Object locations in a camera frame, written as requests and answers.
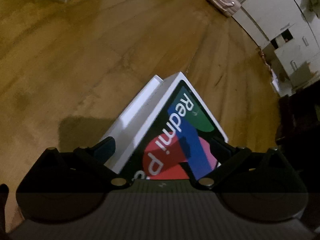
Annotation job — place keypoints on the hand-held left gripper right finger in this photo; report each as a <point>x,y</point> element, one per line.
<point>221,152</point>

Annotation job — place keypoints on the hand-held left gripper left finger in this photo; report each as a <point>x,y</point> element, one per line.
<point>107,148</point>

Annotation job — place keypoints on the white box tray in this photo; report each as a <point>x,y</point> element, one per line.
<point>135,125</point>

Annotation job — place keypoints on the colourful printed tablet box lid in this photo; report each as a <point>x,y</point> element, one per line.
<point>175,135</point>

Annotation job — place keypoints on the dark wooden furniture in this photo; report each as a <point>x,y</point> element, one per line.
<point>300,125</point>

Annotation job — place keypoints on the small orange scraps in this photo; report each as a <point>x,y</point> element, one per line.
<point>267,62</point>

